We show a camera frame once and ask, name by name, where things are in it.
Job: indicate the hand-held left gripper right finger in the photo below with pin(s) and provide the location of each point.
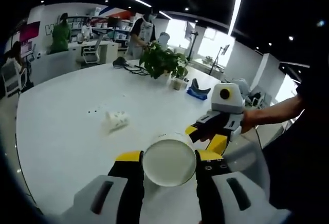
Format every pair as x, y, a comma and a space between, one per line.
208, 183

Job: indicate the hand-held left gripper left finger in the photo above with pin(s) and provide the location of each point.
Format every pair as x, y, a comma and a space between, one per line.
128, 183

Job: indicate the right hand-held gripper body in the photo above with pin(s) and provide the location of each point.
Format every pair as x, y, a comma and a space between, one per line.
231, 105

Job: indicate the green-print paper cup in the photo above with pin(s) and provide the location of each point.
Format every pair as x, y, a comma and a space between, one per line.
118, 120

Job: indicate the person's right hand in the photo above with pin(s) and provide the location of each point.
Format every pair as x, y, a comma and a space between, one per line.
248, 121

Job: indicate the blue wipes packet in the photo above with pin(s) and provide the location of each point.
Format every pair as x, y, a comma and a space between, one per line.
195, 95

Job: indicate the grey curved holder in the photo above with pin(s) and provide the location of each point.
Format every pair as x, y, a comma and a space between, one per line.
199, 90

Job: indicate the small glass jar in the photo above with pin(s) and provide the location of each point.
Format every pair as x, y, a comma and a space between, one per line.
185, 84

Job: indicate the glass jar with brown contents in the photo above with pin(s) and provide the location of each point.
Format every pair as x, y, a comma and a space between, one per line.
176, 84

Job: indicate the monitor on black stand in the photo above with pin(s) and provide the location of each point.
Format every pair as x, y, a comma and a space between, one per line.
190, 28
225, 49

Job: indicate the white table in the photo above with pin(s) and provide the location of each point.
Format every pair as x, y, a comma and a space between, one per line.
77, 131

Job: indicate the green potted plant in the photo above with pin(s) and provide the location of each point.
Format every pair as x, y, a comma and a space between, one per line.
159, 59

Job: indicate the person's dark clothing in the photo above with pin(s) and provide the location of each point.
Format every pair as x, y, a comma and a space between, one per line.
303, 157

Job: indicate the black pouch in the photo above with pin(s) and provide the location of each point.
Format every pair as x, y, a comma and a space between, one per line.
120, 62

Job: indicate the shelving with white boxes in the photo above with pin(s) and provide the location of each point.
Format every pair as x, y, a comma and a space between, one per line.
120, 28

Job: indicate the white office chair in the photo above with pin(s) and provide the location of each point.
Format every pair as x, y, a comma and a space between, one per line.
91, 54
13, 80

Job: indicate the white counter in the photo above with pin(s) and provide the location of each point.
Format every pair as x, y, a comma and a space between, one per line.
64, 57

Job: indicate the pink wall screen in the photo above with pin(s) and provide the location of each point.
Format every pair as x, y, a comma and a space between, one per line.
29, 31

